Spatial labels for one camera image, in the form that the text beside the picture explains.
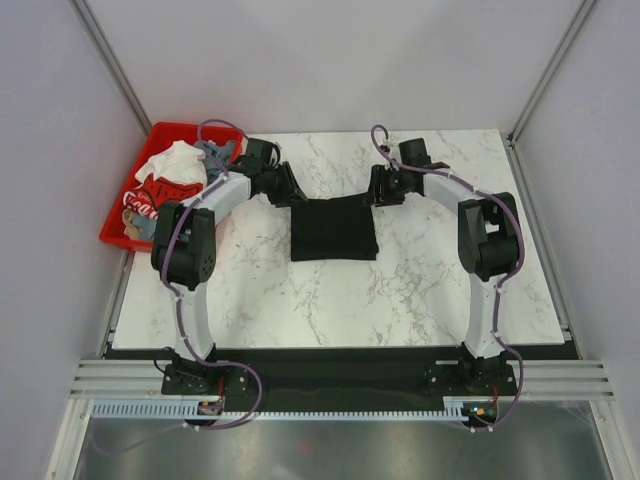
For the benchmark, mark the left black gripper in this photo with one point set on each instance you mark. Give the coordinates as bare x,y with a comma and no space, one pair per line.
289,186

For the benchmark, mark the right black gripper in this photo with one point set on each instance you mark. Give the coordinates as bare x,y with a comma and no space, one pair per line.
379,175

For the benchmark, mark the black t-shirt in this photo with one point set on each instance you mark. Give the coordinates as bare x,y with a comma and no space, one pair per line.
340,228

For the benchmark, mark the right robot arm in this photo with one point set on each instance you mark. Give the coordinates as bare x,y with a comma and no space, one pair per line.
490,243

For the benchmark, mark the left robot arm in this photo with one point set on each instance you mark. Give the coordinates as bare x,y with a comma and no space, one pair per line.
184,248

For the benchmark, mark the grey-blue t-shirt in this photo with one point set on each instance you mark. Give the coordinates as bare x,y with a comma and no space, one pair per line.
217,158

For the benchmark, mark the white t-shirt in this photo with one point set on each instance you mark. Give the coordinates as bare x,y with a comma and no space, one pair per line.
181,164

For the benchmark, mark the red plastic bin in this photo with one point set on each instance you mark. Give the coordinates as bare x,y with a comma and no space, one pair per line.
161,137

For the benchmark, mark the red coca-cola t-shirt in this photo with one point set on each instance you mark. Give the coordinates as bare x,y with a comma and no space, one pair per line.
146,198

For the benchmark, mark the beige garment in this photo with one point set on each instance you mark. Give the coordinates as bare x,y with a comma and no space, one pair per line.
135,225

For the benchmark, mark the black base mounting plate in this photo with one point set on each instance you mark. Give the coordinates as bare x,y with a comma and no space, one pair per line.
343,380

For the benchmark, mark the left aluminium frame post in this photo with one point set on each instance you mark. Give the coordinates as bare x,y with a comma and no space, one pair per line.
101,43

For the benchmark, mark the aluminium frame post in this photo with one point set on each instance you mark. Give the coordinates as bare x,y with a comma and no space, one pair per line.
101,43
570,36

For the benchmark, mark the white slotted cable duct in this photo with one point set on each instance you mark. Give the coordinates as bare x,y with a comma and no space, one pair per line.
194,410

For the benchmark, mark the right aluminium frame post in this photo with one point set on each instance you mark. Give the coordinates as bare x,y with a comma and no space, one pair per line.
570,36

